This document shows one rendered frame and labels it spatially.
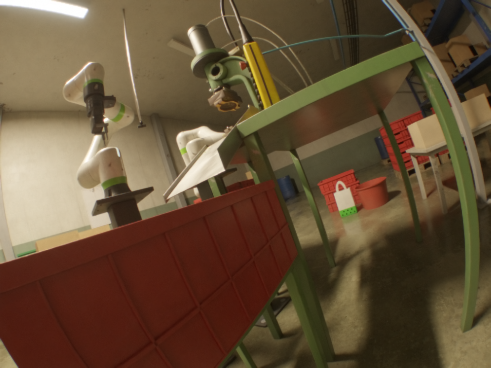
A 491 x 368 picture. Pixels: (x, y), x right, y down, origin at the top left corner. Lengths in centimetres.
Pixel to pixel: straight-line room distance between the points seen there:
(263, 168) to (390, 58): 48
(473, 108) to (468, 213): 156
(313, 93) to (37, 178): 506
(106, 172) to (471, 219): 130
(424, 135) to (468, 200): 126
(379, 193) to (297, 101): 227
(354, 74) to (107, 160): 96
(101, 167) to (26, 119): 491
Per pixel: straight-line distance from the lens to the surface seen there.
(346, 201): 286
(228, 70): 109
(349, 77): 59
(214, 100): 101
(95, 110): 87
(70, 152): 552
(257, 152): 62
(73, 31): 428
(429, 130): 190
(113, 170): 98
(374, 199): 276
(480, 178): 194
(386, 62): 62
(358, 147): 907
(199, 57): 112
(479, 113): 219
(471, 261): 76
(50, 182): 515
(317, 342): 74
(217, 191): 90
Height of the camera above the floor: 75
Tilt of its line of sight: 3 degrees up
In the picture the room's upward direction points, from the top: 21 degrees counter-clockwise
